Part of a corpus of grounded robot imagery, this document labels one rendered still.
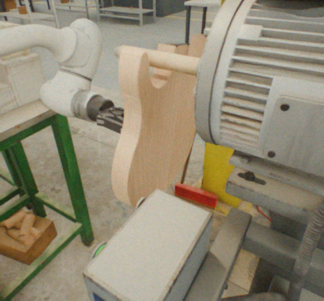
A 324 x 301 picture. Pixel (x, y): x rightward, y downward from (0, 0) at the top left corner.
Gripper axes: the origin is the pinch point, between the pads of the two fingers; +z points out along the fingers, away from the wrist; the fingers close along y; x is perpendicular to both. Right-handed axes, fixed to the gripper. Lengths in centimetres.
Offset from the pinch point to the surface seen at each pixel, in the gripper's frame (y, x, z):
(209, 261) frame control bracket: 25.8, -5.0, 26.6
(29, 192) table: -21, -78, -95
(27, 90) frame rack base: -8, -6, -65
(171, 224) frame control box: 29.9, 2.4, 21.5
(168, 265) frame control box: 35.1, 1.6, 24.0
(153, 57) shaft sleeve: 9.8, 19.4, 4.0
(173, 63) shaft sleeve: 9.9, 19.1, 8.6
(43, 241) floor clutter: -13, -99, -75
